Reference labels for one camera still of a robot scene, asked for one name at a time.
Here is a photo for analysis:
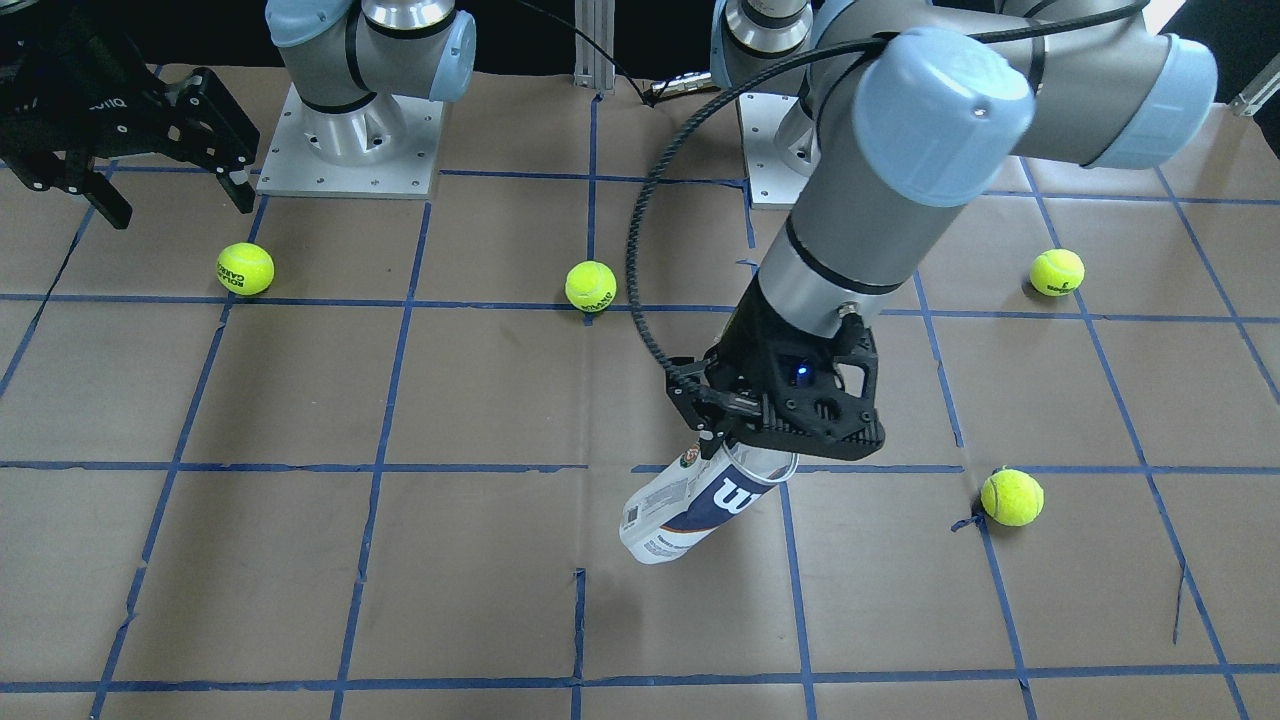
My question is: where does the black braided cable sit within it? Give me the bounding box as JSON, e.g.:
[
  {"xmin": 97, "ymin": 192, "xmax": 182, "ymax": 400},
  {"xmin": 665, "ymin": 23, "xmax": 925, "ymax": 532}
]
[{"xmin": 625, "ymin": 0, "xmax": 1151, "ymax": 375}]

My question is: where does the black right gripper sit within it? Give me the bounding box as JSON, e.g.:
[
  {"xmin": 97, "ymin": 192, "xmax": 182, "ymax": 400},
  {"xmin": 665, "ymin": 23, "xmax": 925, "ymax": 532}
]
[{"xmin": 1, "ymin": 10, "xmax": 260, "ymax": 231}]

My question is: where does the clear tennis ball can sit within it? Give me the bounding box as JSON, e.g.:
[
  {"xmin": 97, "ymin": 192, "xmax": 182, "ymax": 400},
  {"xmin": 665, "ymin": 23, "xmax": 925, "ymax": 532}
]
[{"xmin": 620, "ymin": 439, "xmax": 797, "ymax": 565}]

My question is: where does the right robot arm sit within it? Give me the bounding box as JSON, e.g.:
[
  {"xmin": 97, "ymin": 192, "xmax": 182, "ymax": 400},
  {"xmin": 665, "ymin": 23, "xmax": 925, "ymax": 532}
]
[{"xmin": 1, "ymin": 1, "xmax": 477, "ymax": 229}]

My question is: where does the tennis ball centre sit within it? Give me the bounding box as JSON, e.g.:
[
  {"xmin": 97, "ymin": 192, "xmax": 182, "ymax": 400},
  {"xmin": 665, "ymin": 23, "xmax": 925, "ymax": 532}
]
[{"xmin": 564, "ymin": 260, "xmax": 617, "ymax": 314}]

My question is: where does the tennis ball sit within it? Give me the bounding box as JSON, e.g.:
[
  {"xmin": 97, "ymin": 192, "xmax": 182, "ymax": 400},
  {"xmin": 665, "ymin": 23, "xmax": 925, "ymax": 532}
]
[
  {"xmin": 1028, "ymin": 249, "xmax": 1085, "ymax": 297},
  {"xmin": 980, "ymin": 468, "xmax": 1044, "ymax": 527},
  {"xmin": 564, "ymin": 260, "xmax": 617, "ymax": 314},
  {"xmin": 216, "ymin": 242, "xmax": 275, "ymax": 296}
]

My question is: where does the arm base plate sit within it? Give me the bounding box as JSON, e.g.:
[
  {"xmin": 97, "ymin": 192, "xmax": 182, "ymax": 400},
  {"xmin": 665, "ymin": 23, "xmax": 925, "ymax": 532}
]
[
  {"xmin": 257, "ymin": 87, "xmax": 445, "ymax": 200},
  {"xmin": 737, "ymin": 92, "xmax": 819, "ymax": 210}
]

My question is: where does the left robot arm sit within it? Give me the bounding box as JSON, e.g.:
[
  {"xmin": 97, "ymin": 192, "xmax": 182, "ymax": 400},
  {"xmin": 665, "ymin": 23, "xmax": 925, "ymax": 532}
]
[{"xmin": 667, "ymin": 1, "xmax": 1219, "ymax": 466}]

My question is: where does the aluminium frame post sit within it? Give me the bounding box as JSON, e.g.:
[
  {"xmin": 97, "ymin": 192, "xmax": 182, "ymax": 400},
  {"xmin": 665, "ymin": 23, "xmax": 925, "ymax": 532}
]
[{"xmin": 573, "ymin": 0, "xmax": 616, "ymax": 96}]

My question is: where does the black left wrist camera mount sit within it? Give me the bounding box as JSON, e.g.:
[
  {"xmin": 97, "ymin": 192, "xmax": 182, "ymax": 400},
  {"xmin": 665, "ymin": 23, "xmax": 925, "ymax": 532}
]
[{"xmin": 704, "ymin": 281, "xmax": 884, "ymax": 461}]

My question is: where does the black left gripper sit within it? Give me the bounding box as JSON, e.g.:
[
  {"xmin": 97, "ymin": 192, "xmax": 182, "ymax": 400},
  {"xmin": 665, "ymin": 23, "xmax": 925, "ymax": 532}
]
[{"xmin": 666, "ymin": 345, "xmax": 744, "ymax": 460}]

